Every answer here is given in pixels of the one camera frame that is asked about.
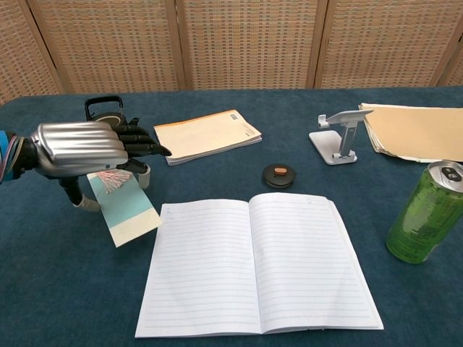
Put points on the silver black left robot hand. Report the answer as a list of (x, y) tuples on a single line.
[(79, 148)]

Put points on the cream teal bookmark with tassel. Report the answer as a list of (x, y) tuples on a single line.
[(126, 213)]

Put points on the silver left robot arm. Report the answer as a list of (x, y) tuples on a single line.
[(3, 144)]

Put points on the woven folding screen panel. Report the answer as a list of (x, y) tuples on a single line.
[(249, 43), (18, 54), (387, 43), (457, 72), (108, 43)]

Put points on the closed cream notepad orange edge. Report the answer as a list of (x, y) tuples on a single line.
[(206, 137)]

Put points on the dark blue table cloth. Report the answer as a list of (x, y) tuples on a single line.
[(54, 289)]

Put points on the open lined notebook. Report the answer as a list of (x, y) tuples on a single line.
[(217, 271)]

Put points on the black teapot lid wooden knob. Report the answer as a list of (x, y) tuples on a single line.
[(275, 181)]

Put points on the silver folding phone stand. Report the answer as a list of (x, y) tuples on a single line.
[(325, 144)]

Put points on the manila paper folder stack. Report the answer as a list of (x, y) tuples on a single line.
[(416, 133)]

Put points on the green drink can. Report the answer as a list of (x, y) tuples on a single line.
[(416, 224)]

